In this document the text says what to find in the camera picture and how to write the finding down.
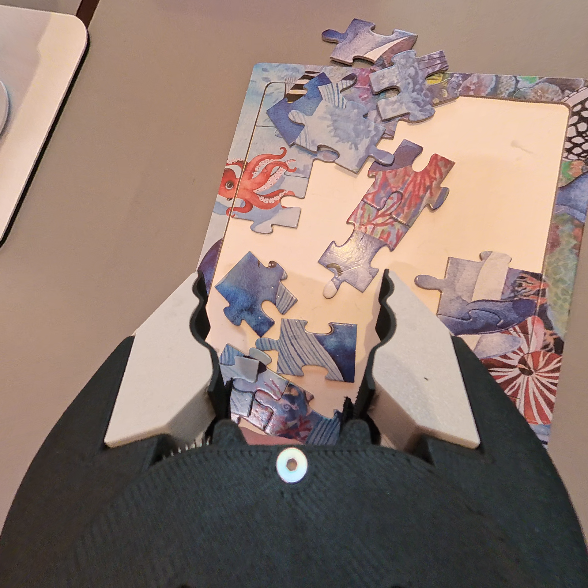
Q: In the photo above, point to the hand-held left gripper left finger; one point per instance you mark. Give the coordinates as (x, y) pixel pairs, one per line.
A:
(156, 367)

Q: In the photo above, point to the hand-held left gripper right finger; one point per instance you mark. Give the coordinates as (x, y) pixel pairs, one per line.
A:
(422, 367)

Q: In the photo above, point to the lavender white whale puzzle piece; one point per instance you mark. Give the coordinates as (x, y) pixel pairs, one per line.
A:
(459, 285)

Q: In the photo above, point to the pale striped whale puzzle piece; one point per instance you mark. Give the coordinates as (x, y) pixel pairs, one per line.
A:
(248, 367)

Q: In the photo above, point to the purple eyelash puzzle piece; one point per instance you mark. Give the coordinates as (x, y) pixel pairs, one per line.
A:
(353, 257)

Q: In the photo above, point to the red green coral puzzle piece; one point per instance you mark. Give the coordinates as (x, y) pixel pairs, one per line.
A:
(381, 220)

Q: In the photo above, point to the red coral purple puzzle piece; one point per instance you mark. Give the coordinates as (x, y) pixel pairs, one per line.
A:
(413, 183)

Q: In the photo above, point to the sea print puzzle board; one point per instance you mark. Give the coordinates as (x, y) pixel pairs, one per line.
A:
(505, 183)

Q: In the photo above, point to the light blue anemone puzzle piece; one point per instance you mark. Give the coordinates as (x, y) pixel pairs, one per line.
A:
(340, 128)

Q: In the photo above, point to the blue striped whale puzzle piece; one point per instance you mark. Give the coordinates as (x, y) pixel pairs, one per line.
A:
(317, 349)

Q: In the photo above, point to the dark blue whale eye piece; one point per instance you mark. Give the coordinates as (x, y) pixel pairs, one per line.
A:
(248, 289)

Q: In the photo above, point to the blue red coral puzzle piece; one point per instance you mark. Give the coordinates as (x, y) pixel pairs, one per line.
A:
(275, 404)

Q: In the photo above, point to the white rounded board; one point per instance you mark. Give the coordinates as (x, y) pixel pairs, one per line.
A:
(46, 115)

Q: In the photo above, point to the mottled lavender yellow fish piece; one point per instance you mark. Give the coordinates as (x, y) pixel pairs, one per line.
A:
(409, 87)

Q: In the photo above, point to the purple white sail puzzle piece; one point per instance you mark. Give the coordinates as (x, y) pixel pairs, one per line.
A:
(358, 46)

